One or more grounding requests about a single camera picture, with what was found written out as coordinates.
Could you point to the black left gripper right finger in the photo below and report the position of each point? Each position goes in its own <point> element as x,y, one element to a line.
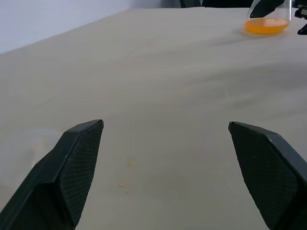
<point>268,172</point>

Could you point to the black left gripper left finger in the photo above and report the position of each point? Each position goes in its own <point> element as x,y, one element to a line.
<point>60,177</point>

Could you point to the large glass flask orange liquid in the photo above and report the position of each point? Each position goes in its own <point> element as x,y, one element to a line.
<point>266,26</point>

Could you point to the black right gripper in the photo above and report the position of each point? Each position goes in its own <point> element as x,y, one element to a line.
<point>302,12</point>

